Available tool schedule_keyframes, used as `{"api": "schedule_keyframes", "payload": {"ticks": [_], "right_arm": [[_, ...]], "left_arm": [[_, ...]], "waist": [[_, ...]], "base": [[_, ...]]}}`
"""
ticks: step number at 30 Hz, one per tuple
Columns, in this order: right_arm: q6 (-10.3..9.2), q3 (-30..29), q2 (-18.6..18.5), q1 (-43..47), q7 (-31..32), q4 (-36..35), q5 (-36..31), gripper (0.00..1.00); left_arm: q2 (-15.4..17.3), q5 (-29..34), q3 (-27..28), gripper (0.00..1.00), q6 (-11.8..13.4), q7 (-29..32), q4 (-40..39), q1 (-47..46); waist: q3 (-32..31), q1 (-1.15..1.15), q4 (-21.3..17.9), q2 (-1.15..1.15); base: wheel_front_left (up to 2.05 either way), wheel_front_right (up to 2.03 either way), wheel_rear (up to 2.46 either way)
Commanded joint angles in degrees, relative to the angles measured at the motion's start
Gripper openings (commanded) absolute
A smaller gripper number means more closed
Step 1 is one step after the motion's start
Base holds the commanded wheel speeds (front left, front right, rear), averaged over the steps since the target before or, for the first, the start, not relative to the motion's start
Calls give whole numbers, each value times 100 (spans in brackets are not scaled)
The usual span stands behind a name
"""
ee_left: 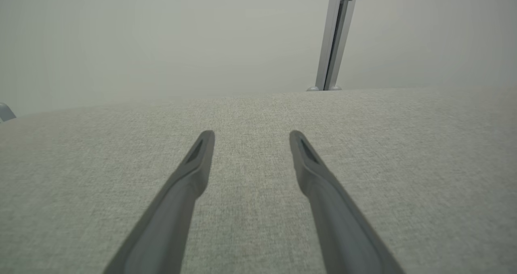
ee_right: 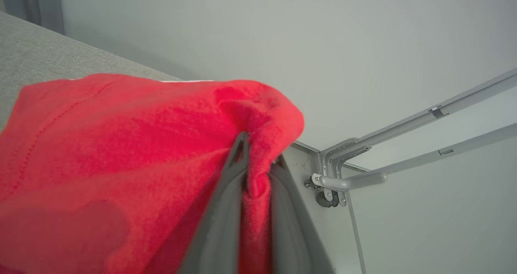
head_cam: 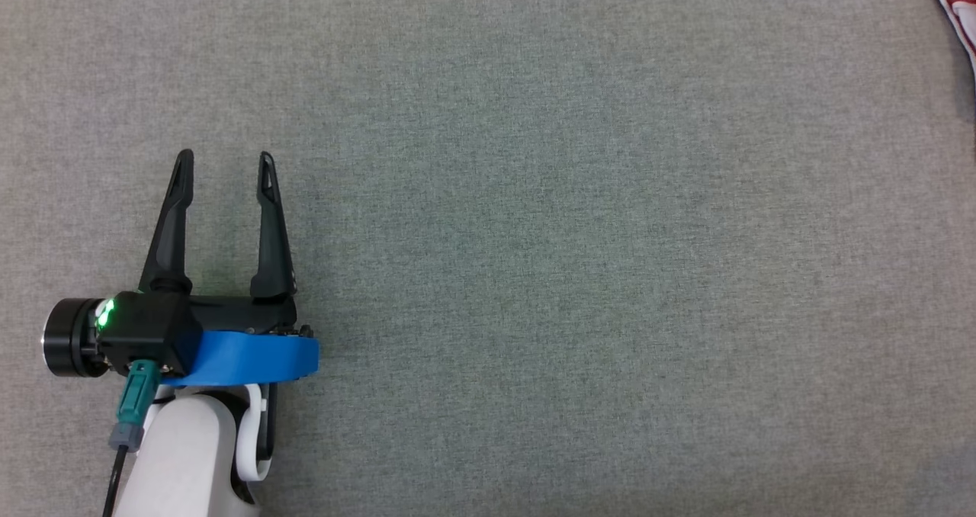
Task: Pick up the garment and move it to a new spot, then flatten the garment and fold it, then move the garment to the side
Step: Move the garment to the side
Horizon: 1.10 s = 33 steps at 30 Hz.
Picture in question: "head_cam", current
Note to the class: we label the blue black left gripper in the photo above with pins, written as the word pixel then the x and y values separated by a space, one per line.
pixel 252 353

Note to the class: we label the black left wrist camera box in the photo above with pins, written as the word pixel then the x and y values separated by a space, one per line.
pixel 149 330

